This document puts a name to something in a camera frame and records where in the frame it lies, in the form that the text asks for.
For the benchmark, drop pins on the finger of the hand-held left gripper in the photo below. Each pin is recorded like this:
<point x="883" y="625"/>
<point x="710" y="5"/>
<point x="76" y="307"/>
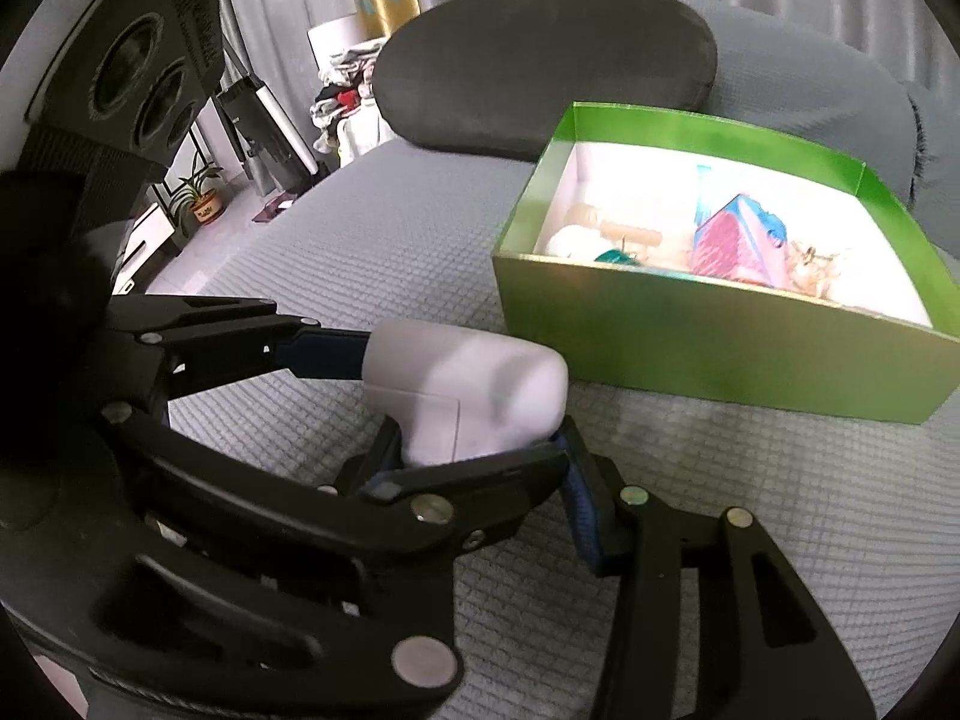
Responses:
<point x="225" y="345"/>
<point x="300" y="525"/>

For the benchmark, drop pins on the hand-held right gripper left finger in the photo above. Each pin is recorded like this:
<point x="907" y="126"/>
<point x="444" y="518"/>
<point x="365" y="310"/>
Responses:
<point x="386" y="465"/>

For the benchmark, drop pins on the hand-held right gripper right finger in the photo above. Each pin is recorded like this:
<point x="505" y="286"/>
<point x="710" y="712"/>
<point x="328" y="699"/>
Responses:
<point x="581" y="510"/>

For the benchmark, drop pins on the white plastic adapter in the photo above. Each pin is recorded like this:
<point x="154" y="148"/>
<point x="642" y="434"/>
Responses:
<point x="465" y="382"/>

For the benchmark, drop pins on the green cardboard box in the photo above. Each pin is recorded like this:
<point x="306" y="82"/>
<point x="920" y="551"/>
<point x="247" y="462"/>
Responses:
<point x="675" y="345"/>

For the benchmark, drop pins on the white low cabinet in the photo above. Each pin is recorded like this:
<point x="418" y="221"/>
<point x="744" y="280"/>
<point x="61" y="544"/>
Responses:
<point x="146" y="244"/>

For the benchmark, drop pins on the small purple tray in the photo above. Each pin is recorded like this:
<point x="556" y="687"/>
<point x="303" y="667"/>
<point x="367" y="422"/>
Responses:
<point x="275" y="210"/>

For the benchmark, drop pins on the small potted plant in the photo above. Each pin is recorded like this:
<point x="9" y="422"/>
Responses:
<point x="199" y="191"/>

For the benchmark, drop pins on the grey quilted mattress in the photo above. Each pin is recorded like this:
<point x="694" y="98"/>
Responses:
<point x="375" y="240"/>

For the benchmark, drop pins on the black computer monitor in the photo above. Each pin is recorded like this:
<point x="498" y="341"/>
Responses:
<point x="262" y="135"/>

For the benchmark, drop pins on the small teal toy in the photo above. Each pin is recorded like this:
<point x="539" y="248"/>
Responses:
<point x="615" y="258"/>

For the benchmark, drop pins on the white round toy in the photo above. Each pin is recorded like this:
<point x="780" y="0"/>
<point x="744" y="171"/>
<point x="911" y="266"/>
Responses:
<point x="576" y="238"/>

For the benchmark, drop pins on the pile of clothes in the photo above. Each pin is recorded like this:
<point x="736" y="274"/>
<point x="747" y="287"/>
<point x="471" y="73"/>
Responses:
<point x="349" y="97"/>

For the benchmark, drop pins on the wooden peg toy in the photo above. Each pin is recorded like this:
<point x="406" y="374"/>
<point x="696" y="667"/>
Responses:
<point x="634" y="236"/>

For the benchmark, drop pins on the pink blue toy house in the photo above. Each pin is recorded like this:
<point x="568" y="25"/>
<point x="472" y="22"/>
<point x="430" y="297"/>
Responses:
<point x="735" y="244"/>

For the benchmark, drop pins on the white lampshade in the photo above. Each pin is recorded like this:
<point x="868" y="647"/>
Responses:
<point x="334" y="41"/>

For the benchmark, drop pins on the golden trinket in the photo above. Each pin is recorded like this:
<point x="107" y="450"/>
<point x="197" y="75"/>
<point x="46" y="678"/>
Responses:
<point x="814" y="266"/>

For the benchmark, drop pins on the teal plastic bottle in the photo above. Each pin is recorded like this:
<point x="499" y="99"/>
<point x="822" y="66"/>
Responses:
<point x="703" y="195"/>

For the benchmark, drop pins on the grey curtain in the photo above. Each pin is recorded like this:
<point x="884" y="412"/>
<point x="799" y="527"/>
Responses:
<point x="285" y="0"/>

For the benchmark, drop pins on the dark grey cushion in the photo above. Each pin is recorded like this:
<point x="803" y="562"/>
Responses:
<point x="540" y="60"/>

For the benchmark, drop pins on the blue-grey pillow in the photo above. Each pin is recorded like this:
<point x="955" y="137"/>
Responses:
<point x="810" y="75"/>

